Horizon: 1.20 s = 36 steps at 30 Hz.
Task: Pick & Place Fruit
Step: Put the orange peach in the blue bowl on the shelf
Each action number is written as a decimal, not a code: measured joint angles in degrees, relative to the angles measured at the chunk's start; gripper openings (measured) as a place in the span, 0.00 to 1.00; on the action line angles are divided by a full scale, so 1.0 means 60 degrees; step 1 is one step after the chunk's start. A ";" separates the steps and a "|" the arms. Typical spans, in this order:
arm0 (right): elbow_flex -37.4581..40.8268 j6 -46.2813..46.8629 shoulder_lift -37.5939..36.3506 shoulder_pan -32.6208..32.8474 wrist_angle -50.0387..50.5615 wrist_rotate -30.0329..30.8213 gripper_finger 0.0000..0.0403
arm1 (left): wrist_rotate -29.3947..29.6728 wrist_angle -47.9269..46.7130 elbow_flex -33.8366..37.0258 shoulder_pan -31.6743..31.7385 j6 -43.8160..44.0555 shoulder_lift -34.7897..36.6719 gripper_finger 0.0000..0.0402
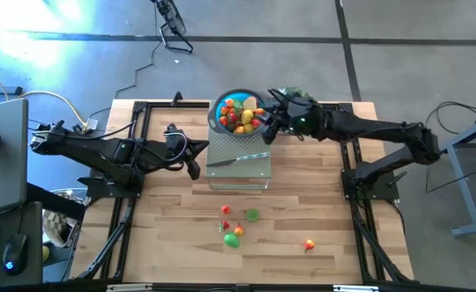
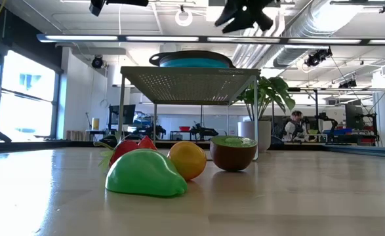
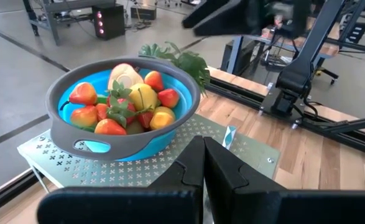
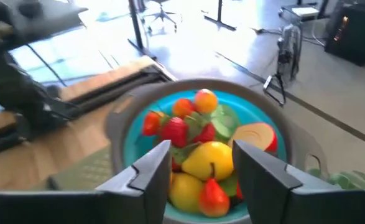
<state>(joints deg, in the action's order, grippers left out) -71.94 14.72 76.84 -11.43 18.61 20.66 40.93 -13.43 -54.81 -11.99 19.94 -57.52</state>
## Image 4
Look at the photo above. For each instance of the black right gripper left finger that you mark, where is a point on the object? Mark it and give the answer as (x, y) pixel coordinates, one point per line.
(92, 208)

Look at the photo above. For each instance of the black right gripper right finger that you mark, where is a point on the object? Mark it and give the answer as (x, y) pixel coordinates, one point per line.
(294, 205)

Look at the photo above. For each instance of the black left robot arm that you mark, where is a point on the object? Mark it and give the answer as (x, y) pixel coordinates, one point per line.
(17, 87)

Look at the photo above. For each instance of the black office chair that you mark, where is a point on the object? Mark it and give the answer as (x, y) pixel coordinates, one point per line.
(162, 15)

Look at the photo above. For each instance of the red toy strawberry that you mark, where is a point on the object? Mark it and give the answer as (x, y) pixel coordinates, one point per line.
(205, 134)
(176, 132)

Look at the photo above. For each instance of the grey desk top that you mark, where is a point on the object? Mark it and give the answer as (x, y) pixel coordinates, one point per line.
(58, 15)

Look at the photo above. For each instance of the black monitor desk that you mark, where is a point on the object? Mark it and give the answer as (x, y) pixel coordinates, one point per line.
(322, 6)

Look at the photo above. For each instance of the red toy apple half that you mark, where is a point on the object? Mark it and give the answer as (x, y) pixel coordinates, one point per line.
(255, 135)

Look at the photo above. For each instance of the dark standing desk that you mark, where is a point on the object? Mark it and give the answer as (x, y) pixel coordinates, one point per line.
(135, 25)

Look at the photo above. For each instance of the black computer tower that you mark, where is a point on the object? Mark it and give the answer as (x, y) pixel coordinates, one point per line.
(353, 34)

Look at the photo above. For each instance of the artificial potted monstera plant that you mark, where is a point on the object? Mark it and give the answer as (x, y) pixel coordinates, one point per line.
(350, 180)

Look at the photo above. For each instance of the green toy fruit half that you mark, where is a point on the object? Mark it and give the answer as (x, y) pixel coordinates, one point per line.
(227, 119)

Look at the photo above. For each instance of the yellow toy lemon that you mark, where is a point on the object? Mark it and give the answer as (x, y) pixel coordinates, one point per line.
(185, 193)
(207, 160)

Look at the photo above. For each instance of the orange-red toy pear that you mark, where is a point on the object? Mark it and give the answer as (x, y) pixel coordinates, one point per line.
(214, 199)

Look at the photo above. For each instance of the black computer mouse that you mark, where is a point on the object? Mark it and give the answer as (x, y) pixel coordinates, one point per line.
(30, 7)

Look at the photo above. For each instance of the black floor fan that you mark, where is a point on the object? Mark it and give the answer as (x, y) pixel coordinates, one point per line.
(289, 49)

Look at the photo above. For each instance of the small orange toy fruit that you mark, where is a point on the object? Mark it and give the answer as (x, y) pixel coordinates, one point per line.
(183, 108)
(205, 101)
(151, 123)

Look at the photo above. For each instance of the blue collapsible colander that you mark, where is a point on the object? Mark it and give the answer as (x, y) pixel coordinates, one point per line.
(256, 105)

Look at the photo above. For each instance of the toy kiwi half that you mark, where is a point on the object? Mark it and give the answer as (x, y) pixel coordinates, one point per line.
(229, 185)

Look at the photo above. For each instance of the white flat box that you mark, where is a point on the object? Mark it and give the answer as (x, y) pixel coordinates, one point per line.
(305, 11)

